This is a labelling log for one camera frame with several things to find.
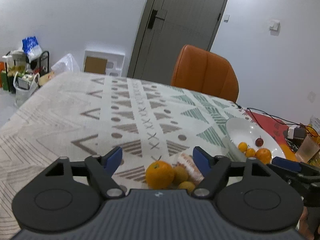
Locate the yellow lemon fruit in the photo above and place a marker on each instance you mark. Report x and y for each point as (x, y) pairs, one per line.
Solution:
(186, 186)

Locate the blue plastic bag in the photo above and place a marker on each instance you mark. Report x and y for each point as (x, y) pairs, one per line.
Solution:
(30, 45)

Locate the translucent drinking glass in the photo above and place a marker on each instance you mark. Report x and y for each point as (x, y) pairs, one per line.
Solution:
(307, 150)

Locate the black metal rack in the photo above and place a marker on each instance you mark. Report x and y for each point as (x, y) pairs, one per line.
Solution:
(44, 61)

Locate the medium orange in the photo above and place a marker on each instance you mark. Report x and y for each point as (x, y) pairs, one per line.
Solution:
(263, 155)

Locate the yellow package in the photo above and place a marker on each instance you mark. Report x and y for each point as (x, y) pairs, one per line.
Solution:
(313, 131)

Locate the white oval plate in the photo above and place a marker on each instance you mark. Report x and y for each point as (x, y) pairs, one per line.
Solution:
(250, 130)

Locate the orange leather chair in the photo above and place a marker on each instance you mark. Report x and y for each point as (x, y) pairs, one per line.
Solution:
(205, 72)

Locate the grey door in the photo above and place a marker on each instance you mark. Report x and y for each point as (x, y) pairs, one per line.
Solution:
(180, 17)

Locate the white double wall switch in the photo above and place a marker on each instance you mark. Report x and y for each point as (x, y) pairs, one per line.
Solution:
(274, 24)

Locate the white wall socket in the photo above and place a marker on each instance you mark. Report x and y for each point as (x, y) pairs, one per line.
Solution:
(311, 96)

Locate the white plastic shopping bag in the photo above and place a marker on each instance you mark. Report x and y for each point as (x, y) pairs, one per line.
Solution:
(23, 88)

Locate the clear plastic bag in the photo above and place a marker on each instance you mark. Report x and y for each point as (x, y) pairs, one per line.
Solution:
(66, 63)

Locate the small white wall switch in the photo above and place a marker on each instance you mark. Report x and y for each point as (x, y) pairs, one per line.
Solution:
(226, 18)

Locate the large orange with stem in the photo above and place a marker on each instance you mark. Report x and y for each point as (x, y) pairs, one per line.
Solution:
(160, 175)

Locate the dark red plum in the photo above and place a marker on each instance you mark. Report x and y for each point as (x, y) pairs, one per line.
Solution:
(259, 142)

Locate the orange box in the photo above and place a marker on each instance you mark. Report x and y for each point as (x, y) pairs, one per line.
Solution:
(2, 66)

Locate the white foam packaging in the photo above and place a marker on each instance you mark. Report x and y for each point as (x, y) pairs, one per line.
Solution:
(115, 60)

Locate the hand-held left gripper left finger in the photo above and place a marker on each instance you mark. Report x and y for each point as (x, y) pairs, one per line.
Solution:
(113, 158)

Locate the brown cardboard sheet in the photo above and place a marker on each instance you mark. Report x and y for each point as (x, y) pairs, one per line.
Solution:
(96, 65)

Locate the white power adapter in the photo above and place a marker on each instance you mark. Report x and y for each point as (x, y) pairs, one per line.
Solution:
(295, 132)

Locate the small yellow orange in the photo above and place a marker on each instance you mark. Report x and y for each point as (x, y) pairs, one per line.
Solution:
(250, 152)

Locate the patterned white tablecloth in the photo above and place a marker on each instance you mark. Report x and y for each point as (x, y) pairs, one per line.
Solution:
(75, 100)

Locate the green kiwi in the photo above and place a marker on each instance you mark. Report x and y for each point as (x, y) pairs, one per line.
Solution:
(180, 174)

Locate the peeled citrus fruit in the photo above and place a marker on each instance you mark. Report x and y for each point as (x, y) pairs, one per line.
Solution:
(187, 162)

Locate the person's right hand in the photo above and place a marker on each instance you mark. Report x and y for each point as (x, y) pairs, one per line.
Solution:
(306, 223)

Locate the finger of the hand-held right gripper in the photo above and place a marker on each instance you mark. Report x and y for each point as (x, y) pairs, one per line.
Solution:
(287, 163)

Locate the colourful printed mat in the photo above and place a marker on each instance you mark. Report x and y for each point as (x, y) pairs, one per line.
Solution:
(265, 123)

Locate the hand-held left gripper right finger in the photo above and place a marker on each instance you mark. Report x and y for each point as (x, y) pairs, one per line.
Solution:
(201, 161)

